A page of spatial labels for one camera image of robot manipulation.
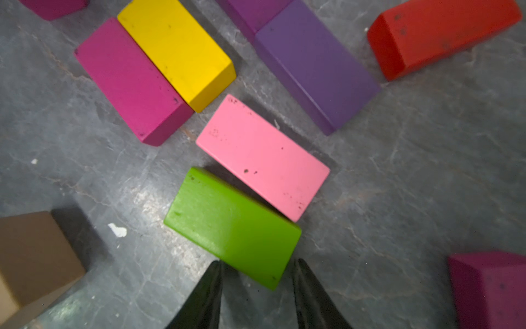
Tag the green block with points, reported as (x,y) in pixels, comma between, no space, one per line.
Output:
(235,228)

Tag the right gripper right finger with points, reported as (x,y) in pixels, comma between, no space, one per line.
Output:
(314,307)

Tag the tan wooden triangle block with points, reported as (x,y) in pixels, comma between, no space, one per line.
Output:
(38,265)

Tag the light pink block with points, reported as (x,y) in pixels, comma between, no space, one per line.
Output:
(265,159)

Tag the magenta block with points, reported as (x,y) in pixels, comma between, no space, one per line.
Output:
(54,9)
(488,289)
(142,96)

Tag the violet purple block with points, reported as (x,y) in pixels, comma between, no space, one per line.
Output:
(315,68)

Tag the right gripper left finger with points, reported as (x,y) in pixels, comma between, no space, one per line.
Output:
(203,306)

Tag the dark purple block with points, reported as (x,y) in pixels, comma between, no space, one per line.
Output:
(250,16)

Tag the red block near toaster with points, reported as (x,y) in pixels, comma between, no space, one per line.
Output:
(417,33)

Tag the yellow block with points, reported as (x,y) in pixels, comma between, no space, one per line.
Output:
(187,56)

